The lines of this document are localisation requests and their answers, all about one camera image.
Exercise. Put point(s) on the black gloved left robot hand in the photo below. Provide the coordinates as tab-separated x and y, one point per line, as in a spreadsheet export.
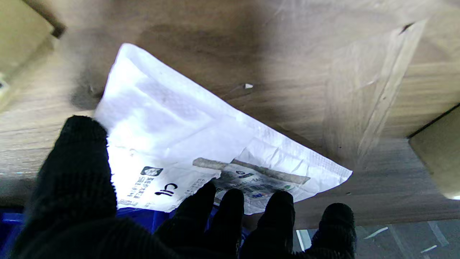
75	187

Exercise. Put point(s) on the blue bin labelled bagged parcels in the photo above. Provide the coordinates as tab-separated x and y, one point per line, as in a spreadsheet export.
143	217

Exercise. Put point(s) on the white plastic mailer bag parcel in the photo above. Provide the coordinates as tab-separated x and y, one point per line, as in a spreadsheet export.
165	122

